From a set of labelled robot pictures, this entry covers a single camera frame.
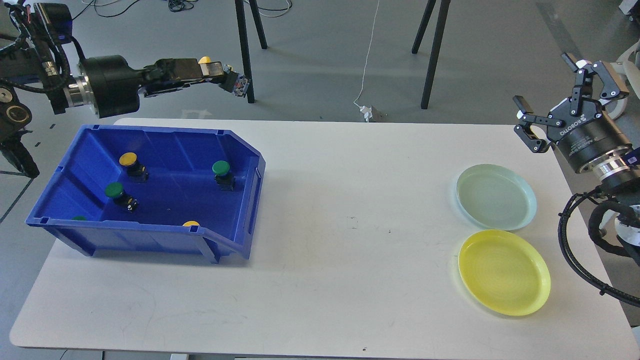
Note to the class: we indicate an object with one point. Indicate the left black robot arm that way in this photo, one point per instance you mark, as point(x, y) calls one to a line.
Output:
point(45, 58)

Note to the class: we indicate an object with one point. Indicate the yellow button front edge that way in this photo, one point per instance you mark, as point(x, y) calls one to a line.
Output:
point(191, 223)

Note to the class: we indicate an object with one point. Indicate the left black tripod legs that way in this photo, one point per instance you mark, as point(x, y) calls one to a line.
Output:
point(244, 40)

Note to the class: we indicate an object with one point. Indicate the yellow button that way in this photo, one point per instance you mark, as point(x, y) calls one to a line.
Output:
point(224, 76)
point(135, 170)

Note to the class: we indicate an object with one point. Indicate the black tripod legs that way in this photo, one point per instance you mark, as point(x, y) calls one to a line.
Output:
point(435, 50)
point(244, 40)

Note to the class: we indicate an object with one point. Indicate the light green plate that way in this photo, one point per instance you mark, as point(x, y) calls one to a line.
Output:
point(494, 197)

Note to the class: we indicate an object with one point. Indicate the right black tripod legs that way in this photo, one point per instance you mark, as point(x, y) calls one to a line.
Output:
point(435, 50)

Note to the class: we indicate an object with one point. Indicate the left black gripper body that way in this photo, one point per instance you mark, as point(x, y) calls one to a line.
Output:
point(114, 85)

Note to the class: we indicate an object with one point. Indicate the blue plastic bin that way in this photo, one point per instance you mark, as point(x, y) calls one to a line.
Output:
point(181, 187)

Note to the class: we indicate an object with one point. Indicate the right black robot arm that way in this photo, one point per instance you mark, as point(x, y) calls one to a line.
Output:
point(614, 222)

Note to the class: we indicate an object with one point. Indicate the yellow plate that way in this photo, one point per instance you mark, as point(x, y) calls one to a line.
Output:
point(504, 273)

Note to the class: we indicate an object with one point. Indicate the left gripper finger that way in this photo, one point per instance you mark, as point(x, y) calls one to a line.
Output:
point(154, 88)
point(179, 69)

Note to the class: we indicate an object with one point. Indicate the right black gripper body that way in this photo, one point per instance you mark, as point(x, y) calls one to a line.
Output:
point(586, 135)

